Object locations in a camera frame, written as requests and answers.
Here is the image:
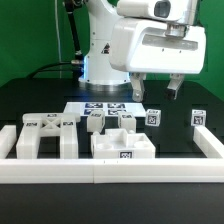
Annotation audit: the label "black camera pole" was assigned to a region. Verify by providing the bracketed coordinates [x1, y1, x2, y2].
[63, 0, 84, 61]

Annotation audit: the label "white chair seat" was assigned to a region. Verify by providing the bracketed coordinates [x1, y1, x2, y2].
[91, 129, 156, 159]

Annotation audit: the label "white chair back frame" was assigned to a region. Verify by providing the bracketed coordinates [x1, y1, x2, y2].
[16, 113, 81, 159]

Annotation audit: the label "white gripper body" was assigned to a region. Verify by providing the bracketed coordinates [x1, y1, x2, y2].
[109, 18, 206, 74]

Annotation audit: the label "white marker sheet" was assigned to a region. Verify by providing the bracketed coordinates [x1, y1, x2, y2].
[64, 102, 145, 117]

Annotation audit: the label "white cable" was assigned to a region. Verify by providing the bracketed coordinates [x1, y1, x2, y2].
[54, 0, 63, 80]

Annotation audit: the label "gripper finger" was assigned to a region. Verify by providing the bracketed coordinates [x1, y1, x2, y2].
[130, 72, 146, 102]
[166, 74, 184, 100]

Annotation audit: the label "white U-shaped fence frame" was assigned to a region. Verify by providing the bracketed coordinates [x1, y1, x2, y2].
[0, 125, 224, 184]

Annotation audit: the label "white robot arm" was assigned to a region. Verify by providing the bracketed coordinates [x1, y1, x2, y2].
[81, 0, 206, 102]

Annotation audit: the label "black cable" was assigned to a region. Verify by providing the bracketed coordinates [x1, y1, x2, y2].
[26, 62, 84, 80]

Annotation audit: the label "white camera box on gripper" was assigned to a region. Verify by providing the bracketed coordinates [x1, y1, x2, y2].
[117, 0, 186, 24]

